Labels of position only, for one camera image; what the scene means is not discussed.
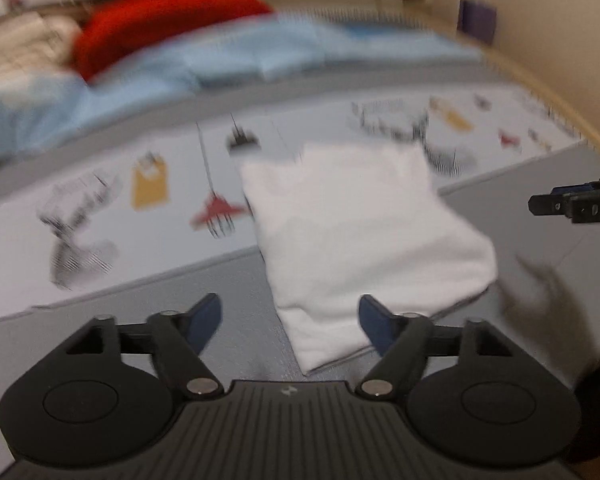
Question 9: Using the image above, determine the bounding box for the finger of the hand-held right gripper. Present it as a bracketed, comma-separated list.
[551, 177, 600, 196]
[528, 193, 600, 224]

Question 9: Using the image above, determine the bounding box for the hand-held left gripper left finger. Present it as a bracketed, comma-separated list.
[65, 293, 224, 401]

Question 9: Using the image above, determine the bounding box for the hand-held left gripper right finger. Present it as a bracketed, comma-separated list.
[357, 294, 517, 401]

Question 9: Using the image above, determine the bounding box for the white garment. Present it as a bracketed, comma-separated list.
[237, 142, 498, 377]

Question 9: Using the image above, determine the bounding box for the white printed mat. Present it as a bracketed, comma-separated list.
[0, 91, 583, 323]

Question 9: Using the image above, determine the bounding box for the light blue blanket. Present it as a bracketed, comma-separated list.
[0, 15, 486, 163]

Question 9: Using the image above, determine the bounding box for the red cloth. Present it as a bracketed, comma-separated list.
[74, 0, 276, 82]

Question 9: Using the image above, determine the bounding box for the beige knitted cloth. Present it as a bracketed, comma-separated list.
[0, 10, 83, 91]

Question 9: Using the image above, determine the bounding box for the wooden bed frame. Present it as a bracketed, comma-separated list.
[425, 10, 600, 171]

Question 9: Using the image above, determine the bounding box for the purple wall patch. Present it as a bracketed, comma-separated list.
[457, 0, 498, 46]

